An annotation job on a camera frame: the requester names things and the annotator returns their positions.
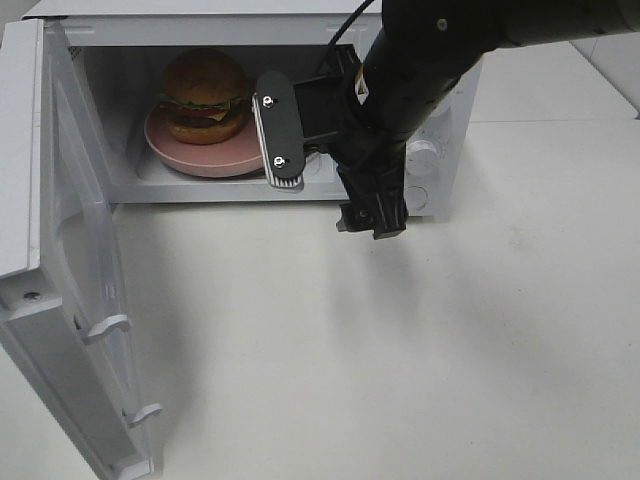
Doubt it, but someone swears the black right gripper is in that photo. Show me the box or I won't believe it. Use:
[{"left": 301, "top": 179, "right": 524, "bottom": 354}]
[{"left": 253, "top": 43, "right": 416, "bottom": 240}]

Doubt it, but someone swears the white microwave knob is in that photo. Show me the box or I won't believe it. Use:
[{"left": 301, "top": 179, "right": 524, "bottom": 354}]
[{"left": 406, "top": 140, "right": 440, "bottom": 177}]

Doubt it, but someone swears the pink round plate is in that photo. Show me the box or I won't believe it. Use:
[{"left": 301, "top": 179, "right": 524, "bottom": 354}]
[{"left": 144, "top": 107, "right": 263, "bottom": 178}]

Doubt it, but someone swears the toy hamburger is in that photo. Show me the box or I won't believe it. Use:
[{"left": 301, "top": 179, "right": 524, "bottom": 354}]
[{"left": 160, "top": 48, "right": 250, "bottom": 145}]

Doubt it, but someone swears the white microwave door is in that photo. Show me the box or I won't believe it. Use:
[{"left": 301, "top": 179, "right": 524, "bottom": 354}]
[{"left": 1, "top": 19, "right": 162, "bottom": 479}]

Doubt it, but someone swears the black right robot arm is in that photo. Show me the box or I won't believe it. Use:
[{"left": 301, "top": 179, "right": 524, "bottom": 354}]
[{"left": 252, "top": 0, "right": 639, "bottom": 239}]

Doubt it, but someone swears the white microwave oven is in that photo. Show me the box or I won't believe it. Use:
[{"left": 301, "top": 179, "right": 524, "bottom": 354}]
[{"left": 20, "top": 0, "right": 491, "bottom": 220}]

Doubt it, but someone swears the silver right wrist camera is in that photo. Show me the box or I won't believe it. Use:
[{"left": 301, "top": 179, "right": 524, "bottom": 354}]
[{"left": 250, "top": 92, "right": 306, "bottom": 192}]

